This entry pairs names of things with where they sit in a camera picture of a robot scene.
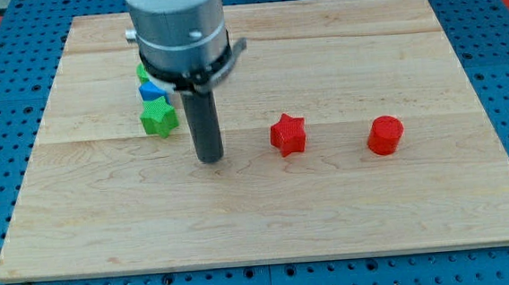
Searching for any green star block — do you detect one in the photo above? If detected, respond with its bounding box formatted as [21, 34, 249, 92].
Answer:
[140, 97, 178, 138]

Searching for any blue cube block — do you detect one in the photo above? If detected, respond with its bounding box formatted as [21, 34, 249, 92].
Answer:
[138, 82, 170, 103]

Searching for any red cylinder block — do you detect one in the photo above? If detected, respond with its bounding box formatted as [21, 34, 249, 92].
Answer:
[367, 116, 404, 156]

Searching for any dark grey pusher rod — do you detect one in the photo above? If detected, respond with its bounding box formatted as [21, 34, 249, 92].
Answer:
[181, 91, 224, 164]

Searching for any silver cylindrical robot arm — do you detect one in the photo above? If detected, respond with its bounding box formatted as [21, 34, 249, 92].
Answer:
[125, 0, 229, 73]

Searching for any light wooden board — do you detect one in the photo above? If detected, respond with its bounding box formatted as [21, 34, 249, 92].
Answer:
[0, 0, 509, 284]

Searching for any black clamp ring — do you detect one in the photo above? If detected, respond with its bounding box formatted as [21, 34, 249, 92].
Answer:
[138, 36, 252, 100]

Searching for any small green block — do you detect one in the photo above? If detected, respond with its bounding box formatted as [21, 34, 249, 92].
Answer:
[136, 63, 150, 85]

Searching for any red star block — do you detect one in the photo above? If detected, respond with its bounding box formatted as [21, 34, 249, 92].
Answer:
[270, 113, 306, 158]

